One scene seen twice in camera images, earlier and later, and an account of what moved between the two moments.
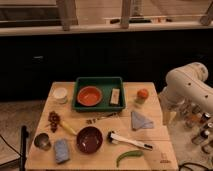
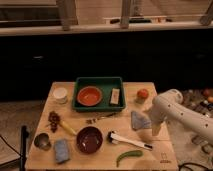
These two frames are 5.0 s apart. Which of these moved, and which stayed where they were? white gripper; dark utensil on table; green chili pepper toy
Moved: white gripper
Stayed: dark utensil on table; green chili pepper toy
